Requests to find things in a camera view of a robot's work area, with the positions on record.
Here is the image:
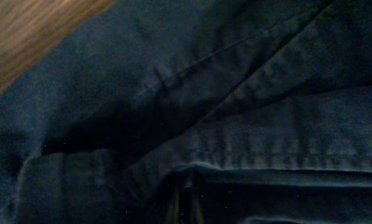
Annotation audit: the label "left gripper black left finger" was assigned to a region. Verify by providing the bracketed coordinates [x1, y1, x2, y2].
[148, 177, 180, 224]

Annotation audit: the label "navy blue shorts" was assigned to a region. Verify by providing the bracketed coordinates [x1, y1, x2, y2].
[0, 1, 372, 223]

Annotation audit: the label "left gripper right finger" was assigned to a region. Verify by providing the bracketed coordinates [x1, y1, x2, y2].
[190, 185, 204, 224]

